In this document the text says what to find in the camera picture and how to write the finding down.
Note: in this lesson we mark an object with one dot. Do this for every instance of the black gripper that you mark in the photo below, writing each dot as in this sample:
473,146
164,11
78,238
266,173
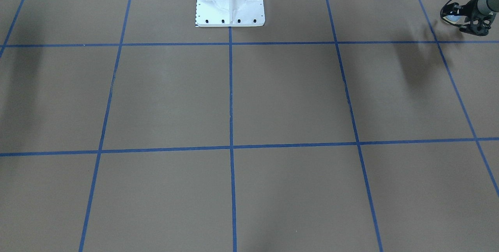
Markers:
464,11

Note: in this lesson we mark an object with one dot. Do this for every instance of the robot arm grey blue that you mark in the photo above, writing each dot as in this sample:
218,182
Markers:
491,10

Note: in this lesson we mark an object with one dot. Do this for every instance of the brown paper table cover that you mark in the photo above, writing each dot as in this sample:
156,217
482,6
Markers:
338,126

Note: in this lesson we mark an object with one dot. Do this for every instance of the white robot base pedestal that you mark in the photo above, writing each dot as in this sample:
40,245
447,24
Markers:
229,13

